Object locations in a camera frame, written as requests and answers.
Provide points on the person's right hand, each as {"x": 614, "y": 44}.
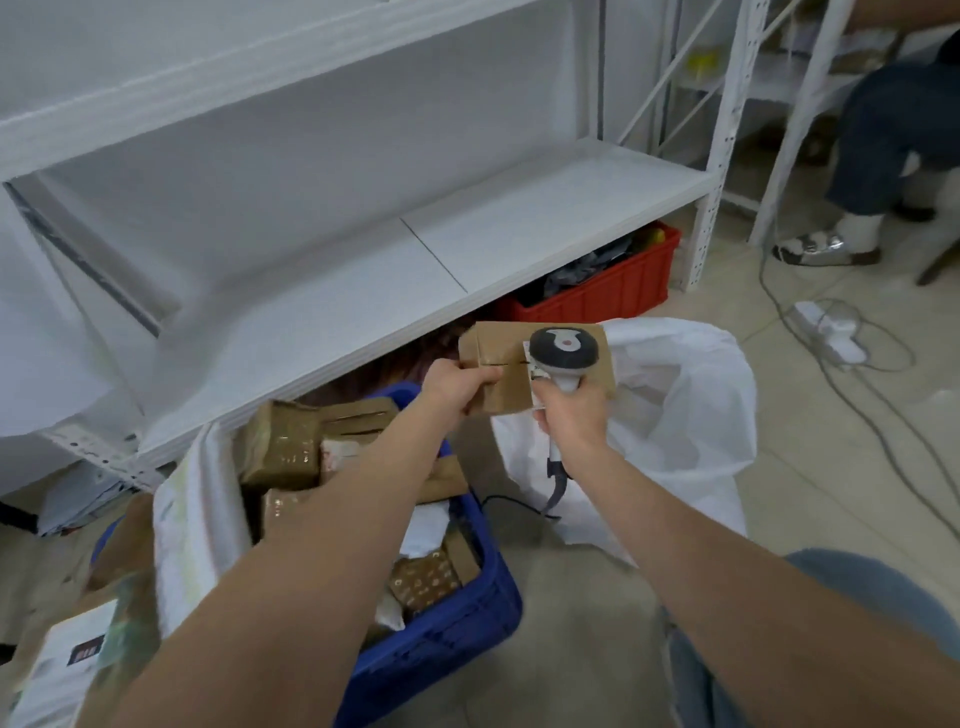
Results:
{"x": 574, "y": 420}

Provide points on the person's left hand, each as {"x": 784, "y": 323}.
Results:
{"x": 454, "y": 386}

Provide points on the small brown cardboard parcel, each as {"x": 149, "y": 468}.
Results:
{"x": 495, "y": 341}

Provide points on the grey handheld barcode scanner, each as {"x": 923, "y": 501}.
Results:
{"x": 562, "y": 349}

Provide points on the white woven sack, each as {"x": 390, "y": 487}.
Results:
{"x": 690, "y": 435}

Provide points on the pile of parcels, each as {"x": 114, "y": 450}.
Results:
{"x": 281, "y": 450}

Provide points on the blue plastic crate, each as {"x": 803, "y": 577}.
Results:
{"x": 450, "y": 637}

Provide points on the white padded mailer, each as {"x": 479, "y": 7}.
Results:
{"x": 195, "y": 525}

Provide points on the person's right forearm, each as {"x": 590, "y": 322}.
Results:
{"x": 712, "y": 570}

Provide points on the person's left forearm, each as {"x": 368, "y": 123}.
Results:
{"x": 300, "y": 585}

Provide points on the grey plastic mailer bag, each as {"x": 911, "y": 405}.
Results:
{"x": 82, "y": 502}

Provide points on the dark red sack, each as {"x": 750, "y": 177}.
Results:
{"x": 405, "y": 360}

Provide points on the white metal shelf rack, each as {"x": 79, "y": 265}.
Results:
{"x": 375, "y": 285}
{"x": 808, "y": 97}

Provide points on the red plastic crate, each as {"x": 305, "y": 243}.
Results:
{"x": 615, "y": 292}

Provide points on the yellow packet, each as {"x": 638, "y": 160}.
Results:
{"x": 655, "y": 238}

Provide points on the white power strip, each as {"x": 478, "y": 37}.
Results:
{"x": 814, "y": 319}

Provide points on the white power adapter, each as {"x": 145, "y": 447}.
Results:
{"x": 838, "y": 330}

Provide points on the yellow item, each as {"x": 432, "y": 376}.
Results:
{"x": 705, "y": 61}

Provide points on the wooden chair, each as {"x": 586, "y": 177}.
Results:
{"x": 937, "y": 262}

